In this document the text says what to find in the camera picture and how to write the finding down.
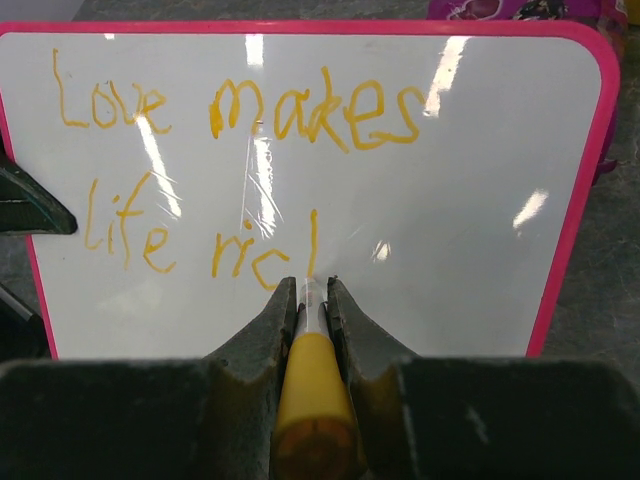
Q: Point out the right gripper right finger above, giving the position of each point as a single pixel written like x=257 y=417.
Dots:
x=482 y=418

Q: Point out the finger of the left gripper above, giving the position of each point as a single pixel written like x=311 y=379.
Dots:
x=27 y=207

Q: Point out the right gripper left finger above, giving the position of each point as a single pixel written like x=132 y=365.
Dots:
x=201 y=418

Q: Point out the orange capped marker pen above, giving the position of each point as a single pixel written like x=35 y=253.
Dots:
x=316 y=434

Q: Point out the pink framed whiteboard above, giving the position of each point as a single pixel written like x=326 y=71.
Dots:
x=438 y=168

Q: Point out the purple snack bag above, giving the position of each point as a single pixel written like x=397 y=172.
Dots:
x=608 y=18

